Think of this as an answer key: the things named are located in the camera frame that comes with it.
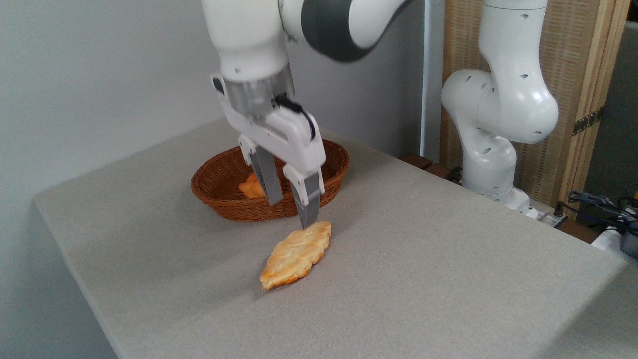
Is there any wooden rattan folding screen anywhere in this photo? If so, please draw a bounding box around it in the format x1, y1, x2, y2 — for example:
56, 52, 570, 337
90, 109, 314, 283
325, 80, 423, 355
441, 0, 632, 221

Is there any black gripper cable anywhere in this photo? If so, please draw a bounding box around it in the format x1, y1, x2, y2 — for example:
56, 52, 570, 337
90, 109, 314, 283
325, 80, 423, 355
274, 94, 316, 141

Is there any long pale braided bread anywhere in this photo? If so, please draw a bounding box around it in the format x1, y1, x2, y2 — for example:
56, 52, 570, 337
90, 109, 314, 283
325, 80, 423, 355
259, 221, 333, 291

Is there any dark cable bundle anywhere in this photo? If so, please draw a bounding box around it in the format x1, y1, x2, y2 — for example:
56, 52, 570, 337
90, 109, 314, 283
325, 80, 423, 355
559, 189, 638, 236

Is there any grey tablecloth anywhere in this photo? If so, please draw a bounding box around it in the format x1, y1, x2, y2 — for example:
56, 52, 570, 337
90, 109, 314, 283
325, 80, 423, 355
33, 119, 638, 359

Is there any white vertical pole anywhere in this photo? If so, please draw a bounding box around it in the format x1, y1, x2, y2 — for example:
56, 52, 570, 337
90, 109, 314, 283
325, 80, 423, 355
420, 0, 445, 161

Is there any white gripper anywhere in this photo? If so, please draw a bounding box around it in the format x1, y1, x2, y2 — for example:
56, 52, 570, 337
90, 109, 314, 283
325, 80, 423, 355
211, 74, 327, 230

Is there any small orange braided bread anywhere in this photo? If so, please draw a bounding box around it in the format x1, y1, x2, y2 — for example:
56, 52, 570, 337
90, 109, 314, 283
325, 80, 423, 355
238, 172, 268, 199

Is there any metal screen hinge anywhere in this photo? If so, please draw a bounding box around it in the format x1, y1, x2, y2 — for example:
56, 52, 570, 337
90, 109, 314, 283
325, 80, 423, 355
572, 107, 605, 136

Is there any grey device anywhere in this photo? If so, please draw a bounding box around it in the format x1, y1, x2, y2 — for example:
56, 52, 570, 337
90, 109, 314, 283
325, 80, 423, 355
620, 220, 638, 260

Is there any brown wicker basket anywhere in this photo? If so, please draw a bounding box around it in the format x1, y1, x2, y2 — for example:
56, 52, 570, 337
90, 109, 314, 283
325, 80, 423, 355
191, 139, 350, 222

